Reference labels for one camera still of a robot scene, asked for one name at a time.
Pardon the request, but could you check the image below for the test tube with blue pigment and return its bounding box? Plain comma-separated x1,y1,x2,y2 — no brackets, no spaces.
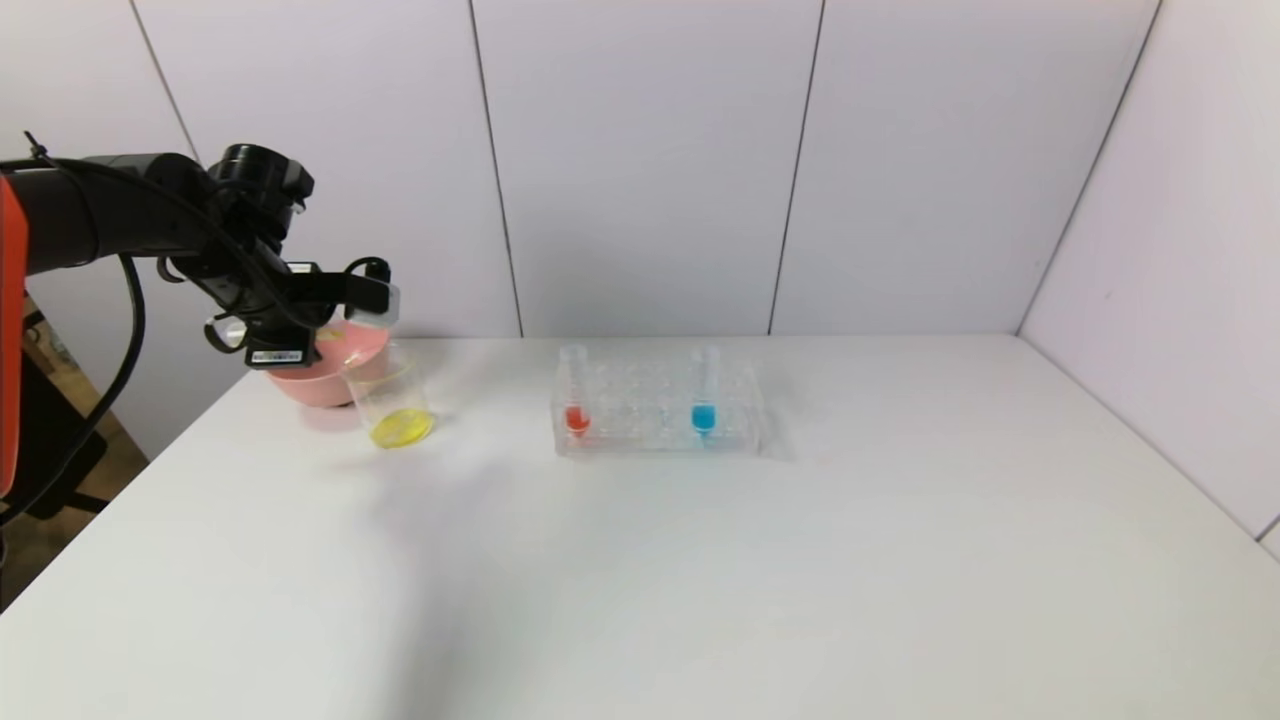
690,345,721,441

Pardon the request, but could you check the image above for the test tube with yellow pigment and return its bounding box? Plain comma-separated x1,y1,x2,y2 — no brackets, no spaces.
312,322,376,353

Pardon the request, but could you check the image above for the clear plastic test tube rack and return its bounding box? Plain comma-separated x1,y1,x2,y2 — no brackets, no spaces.
550,345,766,459

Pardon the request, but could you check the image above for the test tube with red pigment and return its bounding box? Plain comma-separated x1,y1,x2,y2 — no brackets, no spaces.
560,345,593,438

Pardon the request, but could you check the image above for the clear glass beaker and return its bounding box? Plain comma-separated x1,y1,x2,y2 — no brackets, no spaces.
342,343,436,451

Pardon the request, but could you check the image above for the pink bowl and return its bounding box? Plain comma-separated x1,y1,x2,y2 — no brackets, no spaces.
264,320,393,409

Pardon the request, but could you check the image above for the black chair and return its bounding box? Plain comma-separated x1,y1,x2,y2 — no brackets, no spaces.
15,330,109,521

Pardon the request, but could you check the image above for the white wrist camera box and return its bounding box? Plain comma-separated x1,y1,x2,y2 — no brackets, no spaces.
345,275,401,330

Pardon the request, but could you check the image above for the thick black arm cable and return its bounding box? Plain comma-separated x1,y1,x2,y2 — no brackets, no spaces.
0,255,147,528

